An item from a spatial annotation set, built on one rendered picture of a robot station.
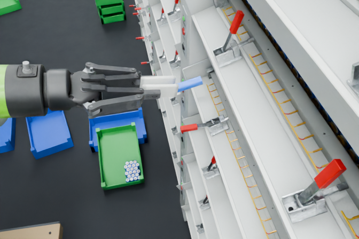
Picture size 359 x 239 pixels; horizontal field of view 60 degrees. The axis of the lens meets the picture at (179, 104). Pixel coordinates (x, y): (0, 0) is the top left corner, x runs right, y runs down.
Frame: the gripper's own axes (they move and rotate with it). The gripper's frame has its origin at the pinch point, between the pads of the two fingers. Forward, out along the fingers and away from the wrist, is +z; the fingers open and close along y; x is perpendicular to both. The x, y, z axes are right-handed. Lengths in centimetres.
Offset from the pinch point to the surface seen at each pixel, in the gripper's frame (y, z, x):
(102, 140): 59, -7, 93
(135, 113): 77, 13, 93
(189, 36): 10.7, 8.3, -4.7
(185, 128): -5.6, 5.4, 6.7
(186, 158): 10.4, 16.6, 42.2
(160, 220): 14, 15, 96
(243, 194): -21.0, 12.6, 7.5
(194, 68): 10.3, 11.0, 3.9
